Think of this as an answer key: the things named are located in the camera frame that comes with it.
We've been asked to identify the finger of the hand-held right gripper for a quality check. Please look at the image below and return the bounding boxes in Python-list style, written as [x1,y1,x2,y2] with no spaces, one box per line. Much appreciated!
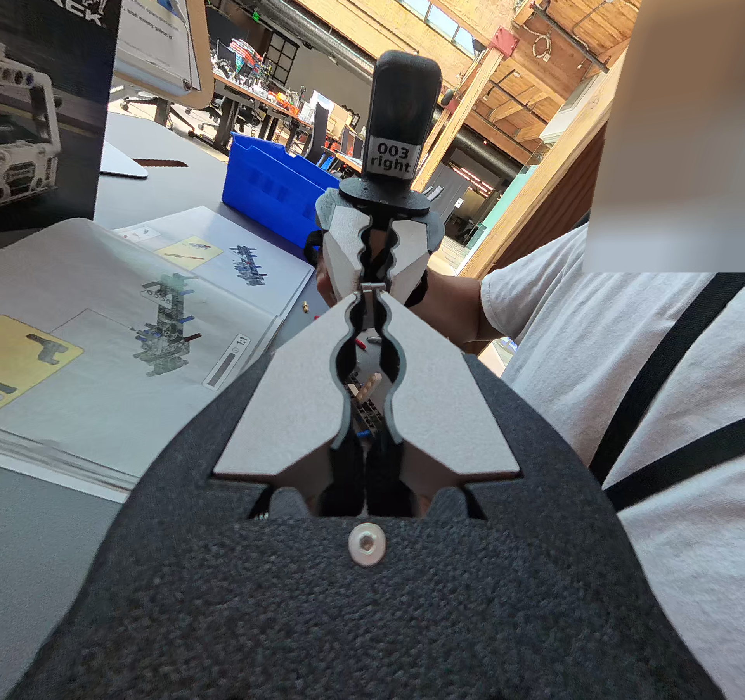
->
[386,220,431,305]
[322,207,373,306]

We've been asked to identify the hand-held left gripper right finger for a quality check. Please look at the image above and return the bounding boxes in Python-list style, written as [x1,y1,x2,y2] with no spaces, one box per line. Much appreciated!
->
[375,292,522,513]

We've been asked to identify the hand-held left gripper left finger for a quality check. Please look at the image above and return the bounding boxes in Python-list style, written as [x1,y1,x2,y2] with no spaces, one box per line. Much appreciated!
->
[212,292,363,516]

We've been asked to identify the person's right forearm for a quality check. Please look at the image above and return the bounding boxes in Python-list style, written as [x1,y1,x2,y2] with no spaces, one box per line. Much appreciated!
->
[419,272,487,358]

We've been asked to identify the partly built lego chassis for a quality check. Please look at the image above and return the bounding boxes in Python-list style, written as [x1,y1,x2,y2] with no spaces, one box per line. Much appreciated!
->
[349,371,388,440]

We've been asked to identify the open lego instruction booklet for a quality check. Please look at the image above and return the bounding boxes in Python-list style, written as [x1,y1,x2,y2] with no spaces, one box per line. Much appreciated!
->
[0,206,316,493]

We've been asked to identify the dark lego set box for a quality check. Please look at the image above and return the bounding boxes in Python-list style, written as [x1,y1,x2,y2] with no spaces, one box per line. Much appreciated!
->
[0,0,126,233]

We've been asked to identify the person's right hand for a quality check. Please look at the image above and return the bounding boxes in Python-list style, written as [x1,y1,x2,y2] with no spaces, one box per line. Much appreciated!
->
[316,258,341,308]

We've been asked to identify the wooden support column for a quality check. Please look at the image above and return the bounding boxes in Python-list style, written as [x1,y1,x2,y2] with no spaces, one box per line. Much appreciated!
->
[410,43,508,192]

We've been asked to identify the black office chair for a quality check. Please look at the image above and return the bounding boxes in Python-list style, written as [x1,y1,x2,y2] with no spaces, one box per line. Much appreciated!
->
[304,101,331,167]

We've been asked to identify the blue plastic bin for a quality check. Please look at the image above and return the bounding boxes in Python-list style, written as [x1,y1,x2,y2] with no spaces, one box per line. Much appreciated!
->
[221,133,342,251]

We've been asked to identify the cluttered background workbench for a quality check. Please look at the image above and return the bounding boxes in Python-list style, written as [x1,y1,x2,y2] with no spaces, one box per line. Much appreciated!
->
[212,37,318,157]

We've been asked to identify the person in white shirt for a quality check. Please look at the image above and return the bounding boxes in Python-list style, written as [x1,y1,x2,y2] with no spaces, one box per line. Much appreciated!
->
[480,223,745,700]

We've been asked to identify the white flat board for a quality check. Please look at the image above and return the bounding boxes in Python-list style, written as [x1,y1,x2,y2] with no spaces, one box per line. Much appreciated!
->
[100,140,150,181]

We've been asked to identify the printed sign board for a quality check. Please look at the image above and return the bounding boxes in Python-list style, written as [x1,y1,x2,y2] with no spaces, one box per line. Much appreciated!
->
[113,0,214,111]

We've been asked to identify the red wall box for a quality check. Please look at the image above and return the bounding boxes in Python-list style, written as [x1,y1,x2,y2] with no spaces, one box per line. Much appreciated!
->
[488,26,520,71]

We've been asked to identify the black harness straps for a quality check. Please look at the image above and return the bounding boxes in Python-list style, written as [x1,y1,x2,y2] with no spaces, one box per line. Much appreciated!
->
[588,272,745,513]

